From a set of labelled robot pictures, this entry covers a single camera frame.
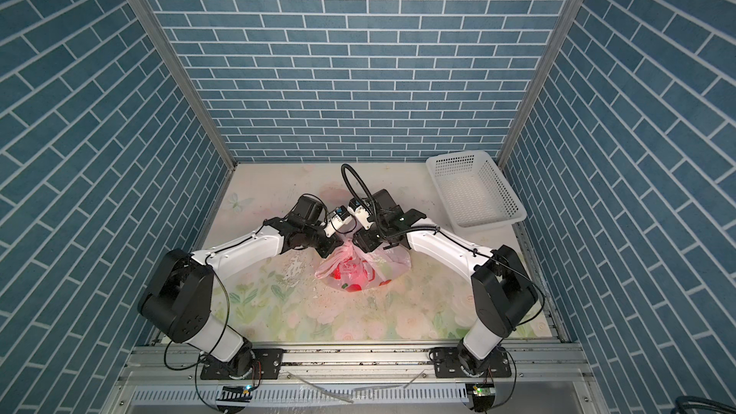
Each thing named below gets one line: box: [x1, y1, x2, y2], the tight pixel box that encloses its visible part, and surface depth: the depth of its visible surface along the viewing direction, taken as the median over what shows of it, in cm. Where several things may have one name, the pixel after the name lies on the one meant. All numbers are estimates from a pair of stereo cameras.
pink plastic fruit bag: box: [314, 231, 413, 293], surface depth 86 cm
